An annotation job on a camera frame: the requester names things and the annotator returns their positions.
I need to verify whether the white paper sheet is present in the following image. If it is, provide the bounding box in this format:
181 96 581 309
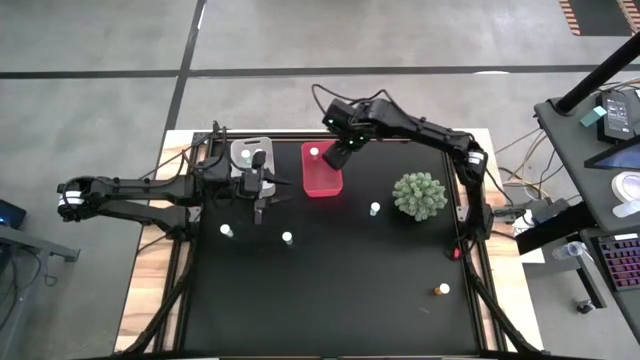
519 208 546 265

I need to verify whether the dark mat with striped edge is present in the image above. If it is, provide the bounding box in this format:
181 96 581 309
558 0 640 37

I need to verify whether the pink plastic bin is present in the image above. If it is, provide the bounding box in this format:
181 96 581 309
300 140 345 199

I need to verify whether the backlit black keyboard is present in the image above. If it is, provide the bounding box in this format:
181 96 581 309
592 232 640 293

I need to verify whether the grey side desk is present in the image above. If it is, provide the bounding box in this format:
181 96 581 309
533 74 640 346

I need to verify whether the black pole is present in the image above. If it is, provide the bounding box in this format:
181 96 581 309
554 32 640 115

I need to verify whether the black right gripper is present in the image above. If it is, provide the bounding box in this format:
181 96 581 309
323 98 386 171

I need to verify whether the black device with blue light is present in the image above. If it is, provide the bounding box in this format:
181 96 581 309
0 198 27 230

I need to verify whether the pale plastic bin with handles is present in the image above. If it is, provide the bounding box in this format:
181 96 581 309
230 136 277 200

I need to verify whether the black power adapter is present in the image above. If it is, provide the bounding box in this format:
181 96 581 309
596 89 635 145

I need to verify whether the teal block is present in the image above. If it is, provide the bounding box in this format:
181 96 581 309
579 105 608 128

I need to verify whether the grey desk frame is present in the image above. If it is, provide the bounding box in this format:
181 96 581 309
0 224 81 360

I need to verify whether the green succulent in patterned pot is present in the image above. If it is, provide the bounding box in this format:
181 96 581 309
391 171 450 223

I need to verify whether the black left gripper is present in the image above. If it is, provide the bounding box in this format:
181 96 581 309
238 149 294 225

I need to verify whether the black aluminium table frame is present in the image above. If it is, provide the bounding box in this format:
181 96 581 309
112 119 546 360

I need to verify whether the clear water bottle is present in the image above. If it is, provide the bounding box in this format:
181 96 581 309
551 240 589 261

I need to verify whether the black desk leg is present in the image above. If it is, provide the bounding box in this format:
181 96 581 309
574 249 609 309

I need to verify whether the dark tablet screen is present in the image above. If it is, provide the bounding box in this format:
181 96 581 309
583 135 640 171

